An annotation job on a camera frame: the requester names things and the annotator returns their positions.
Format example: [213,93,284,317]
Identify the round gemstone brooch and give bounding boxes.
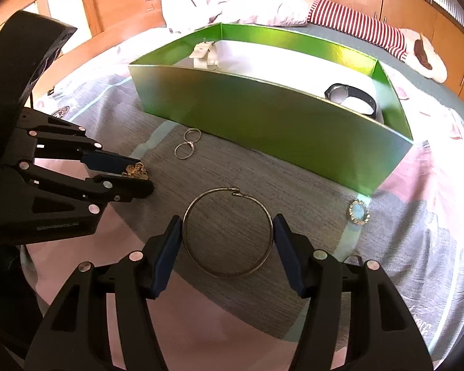
[347,199,370,225]

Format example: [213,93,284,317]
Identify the black wrist watch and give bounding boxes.
[324,83,379,117]

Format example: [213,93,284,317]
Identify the thin metal bangle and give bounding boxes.
[182,187,275,279]

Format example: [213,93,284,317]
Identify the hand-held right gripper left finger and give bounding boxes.
[23,215,183,371]

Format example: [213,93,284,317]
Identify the pink grey plaid sheet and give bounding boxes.
[19,42,464,371]

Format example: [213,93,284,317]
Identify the gold chain jewelry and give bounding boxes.
[121,161,150,181]

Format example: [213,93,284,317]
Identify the plush toy with striped shirt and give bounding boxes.
[307,0,448,84]

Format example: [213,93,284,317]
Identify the pink duvet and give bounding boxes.
[160,0,314,34]

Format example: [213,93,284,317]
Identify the wooden wall cabinets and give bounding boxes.
[320,0,464,106]

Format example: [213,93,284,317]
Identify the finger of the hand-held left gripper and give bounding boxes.
[0,160,154,245]
[17,109,142,176]

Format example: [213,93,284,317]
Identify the green cardboard box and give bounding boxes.
[128,22,415,197]

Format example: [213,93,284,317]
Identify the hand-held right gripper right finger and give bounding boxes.
[273,214,434,371]

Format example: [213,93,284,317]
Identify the white gold wrist watch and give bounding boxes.
[189,39,221,72]

